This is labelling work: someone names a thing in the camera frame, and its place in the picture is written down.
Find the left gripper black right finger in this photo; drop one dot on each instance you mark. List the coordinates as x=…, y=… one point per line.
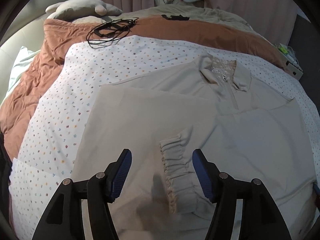
x=260, y=216

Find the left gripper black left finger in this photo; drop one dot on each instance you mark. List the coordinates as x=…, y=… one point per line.
x=62, y=218

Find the beige zip-neck sweatshirt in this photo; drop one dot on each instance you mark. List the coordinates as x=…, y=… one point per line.
x=244, y=126

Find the white dotted bed sheet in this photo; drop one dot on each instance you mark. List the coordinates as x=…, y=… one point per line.
x=49, y=147

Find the white pillow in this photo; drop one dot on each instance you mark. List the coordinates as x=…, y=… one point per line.
x=22, y=62

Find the rust orange quilt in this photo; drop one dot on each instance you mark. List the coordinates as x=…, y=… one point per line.
x=18, y=108

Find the pink right curtain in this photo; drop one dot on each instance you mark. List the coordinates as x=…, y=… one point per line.
x=273, y=19

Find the cream padded headboard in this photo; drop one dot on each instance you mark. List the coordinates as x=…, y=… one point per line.
x=26, y=30

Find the beige crumpled blanket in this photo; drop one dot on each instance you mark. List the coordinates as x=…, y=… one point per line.
x=217, y=16

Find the small black strap device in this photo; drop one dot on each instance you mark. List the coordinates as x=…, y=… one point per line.
x=175, y=18

